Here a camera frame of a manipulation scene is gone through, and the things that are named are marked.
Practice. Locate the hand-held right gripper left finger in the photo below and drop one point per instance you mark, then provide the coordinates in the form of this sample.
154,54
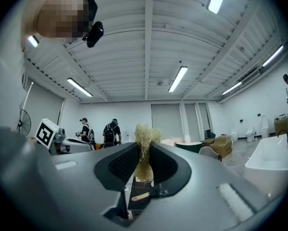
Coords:
121,166

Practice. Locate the dark green tub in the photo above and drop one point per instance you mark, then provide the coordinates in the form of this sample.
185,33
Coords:
189,147

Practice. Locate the cardboard box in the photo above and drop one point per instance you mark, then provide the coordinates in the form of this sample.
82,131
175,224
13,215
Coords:
221,144

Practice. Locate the white toilet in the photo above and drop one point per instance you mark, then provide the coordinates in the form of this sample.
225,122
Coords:
249,135

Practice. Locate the tall white urinal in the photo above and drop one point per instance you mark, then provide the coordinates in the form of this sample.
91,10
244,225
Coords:
265,127

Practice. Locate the person's head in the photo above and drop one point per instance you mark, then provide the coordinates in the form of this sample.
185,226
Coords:
62,16

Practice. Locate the white bathtub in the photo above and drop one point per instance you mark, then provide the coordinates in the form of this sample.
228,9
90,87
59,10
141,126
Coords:
270,160

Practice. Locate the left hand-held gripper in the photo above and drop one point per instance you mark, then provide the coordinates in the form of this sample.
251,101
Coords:
45,133

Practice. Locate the person's grey shirt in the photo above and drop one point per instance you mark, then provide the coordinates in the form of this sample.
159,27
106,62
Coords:
6,80

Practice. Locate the white rounded fixture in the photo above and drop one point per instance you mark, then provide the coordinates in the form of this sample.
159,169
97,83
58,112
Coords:
77,145

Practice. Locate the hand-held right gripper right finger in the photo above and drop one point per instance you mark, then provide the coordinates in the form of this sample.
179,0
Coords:
167,170

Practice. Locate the black head-mounted camera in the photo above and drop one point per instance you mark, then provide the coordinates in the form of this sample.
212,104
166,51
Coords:
94,34

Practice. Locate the wooden cabinet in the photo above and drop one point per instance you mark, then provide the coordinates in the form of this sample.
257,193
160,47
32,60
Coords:
280,126

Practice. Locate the black standing fan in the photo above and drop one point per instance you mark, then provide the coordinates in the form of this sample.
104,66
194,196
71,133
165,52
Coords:
25,123

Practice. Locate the beige loofah scrubber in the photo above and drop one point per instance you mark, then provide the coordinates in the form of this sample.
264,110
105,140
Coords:
146,138

